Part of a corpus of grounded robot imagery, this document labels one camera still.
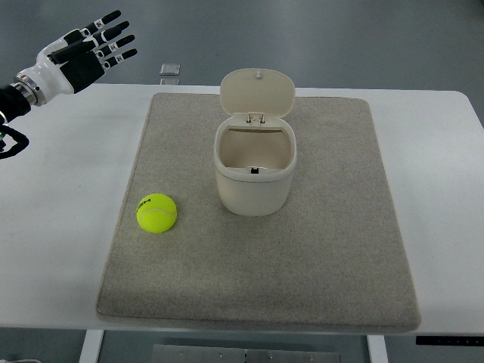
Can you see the black table control panel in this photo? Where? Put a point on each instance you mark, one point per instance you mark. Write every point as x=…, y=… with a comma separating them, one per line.
x=471, y=341

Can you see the white left table leg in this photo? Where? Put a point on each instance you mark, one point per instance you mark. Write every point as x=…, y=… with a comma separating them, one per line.
x=91, y=346

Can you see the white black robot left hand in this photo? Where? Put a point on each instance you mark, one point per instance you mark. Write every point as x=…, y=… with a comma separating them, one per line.
x=76, y=60

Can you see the white right table leg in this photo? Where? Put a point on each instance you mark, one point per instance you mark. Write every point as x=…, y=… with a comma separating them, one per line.
x=377, y=349

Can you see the cream lidded plastic bin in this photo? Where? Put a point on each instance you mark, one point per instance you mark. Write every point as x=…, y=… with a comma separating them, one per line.
x=255, y=150

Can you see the yellow tennis ball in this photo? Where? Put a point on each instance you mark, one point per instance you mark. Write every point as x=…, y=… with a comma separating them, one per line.
x=156, y=213

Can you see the clear plastic floor plate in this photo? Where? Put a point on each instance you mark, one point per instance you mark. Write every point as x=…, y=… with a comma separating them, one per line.
x=170, y=69

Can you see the beige felt mat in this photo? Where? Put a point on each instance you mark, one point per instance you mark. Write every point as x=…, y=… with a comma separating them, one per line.
x=231, y=222

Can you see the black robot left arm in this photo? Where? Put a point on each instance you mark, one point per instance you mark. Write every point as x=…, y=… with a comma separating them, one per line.
x=14, y=102

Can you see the white table leg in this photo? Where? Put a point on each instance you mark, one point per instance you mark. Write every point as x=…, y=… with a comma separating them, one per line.
x=91, y=346
x=377, y=349

